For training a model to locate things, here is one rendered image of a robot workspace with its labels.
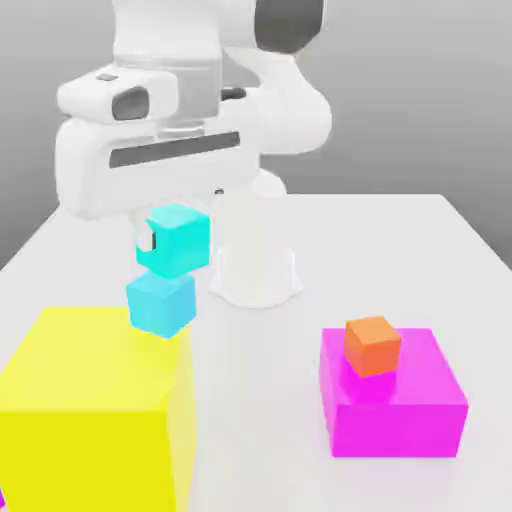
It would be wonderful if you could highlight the large magenta box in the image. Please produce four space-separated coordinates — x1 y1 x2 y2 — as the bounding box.
318 327 470 459

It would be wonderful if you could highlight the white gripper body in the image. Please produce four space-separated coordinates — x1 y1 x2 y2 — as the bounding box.
54 115 262 222

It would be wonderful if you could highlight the small orange cube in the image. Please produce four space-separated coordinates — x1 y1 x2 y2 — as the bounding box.
343 315 402 379

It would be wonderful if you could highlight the small light blue cube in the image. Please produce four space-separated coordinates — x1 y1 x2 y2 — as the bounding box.
125 271 198 340

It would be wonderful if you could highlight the small turquoise cube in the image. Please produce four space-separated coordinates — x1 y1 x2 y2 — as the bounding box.
135 202 212 280

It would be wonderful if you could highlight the large yellow box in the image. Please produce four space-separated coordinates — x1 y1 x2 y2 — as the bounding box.
0 306 197 512

